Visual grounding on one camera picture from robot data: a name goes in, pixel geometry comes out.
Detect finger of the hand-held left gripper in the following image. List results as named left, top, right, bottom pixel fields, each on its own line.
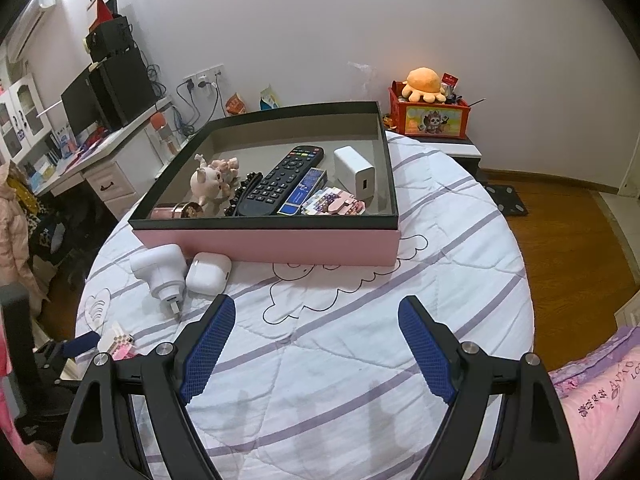
left=63, top=331, right=101, bottom=359

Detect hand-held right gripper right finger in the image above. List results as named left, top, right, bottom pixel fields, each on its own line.
left=397, top=295, right=581, bottom=480

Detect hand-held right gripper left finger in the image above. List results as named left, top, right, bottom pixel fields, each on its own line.
left=57, top=294, right=237, bottom=480

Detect pink white block figure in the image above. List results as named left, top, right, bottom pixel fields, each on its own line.
left=96, top=321, right=137, bottom=361

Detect white earbud case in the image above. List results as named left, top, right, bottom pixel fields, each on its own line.
left=186, top=251, right=232, bottom=296

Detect white plug adapter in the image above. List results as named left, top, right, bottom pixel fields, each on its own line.
left=129, top=243, right=188, bottom=318

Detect pink storage box dark rim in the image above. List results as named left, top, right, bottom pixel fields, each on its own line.
left=128, top=101, right=401, bottom=267

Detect pink cosmetic tube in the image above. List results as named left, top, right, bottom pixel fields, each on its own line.
left=151, top=201, right=206, bottom=221

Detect pink pig toy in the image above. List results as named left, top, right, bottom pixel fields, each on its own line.
left=190, top=154, right=242, bottom=208

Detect pink block keyboard toy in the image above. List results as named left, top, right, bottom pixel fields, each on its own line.
left=300, top=186, right=367, bottom=218

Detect black remote control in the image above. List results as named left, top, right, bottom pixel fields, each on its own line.
left=235, top=145, right=326, bottom=217

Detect small blue box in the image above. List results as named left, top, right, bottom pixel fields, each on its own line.
left=277, top=167, right=328, bottom=217

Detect white charger cube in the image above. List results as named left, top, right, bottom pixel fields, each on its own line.
left=333, top=146, right=376, bottom=197

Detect black office chair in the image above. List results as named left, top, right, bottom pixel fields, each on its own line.
left=30, top=195, right=118, bottom=283

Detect peach padded jacket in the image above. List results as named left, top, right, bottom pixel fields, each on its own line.
left=0, top=160, right=51, bottom=306

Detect white desk with drawers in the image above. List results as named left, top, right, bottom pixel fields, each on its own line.
left=10, top=97, right=173, bottom=221

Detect black floor scale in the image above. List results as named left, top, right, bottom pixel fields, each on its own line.
left=482, top=182, right=530, bottom=217

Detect pink printed blanket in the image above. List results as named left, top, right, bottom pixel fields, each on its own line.
left=547, top=325, right=640, bottom=480

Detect scattered papers and booklets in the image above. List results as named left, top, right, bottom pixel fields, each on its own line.
left=25, top=125, right=112, bottom=181

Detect clear bottle orange cap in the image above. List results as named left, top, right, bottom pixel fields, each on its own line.
left=151, top=111, right=182, bottom=156

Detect red printed toy box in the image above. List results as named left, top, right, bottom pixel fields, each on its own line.
left=389, top=80, right=472, bottom=138

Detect white glass door cabinet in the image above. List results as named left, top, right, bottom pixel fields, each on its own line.
left=0, top=72, right=53, bottom=161

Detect black computer monitor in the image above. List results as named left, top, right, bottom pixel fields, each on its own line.
left=61, top=67, right=103, bottom=133

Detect black computer tower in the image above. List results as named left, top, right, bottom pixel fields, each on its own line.
left=89, top=45, right=160, bottom=131

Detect orange octopus plush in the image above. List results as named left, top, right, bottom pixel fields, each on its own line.
left=402, top=67, right=447, bottom=103

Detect white door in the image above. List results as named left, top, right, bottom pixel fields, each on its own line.
left=617, top=142, right=640, bottom=196

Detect clear plastic bag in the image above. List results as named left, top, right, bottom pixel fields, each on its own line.
left=347, top=60, right=386, bottom=107

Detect white air conditioner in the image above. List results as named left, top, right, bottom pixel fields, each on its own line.
left=5, top=0, right=58, bottom=61

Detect red triangular paper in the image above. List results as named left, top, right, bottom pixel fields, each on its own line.
left=89, top=0, right=118, bottom=31

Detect black power cable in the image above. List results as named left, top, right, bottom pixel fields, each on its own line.
left=175, top=82, right=201, bottom=136

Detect white wall socket strip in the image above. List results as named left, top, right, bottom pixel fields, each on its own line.
left=182, top=64, right=225, bottom=90

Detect black box with cables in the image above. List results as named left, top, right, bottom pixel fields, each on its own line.
left=85, top=15, right=132, bottom=63

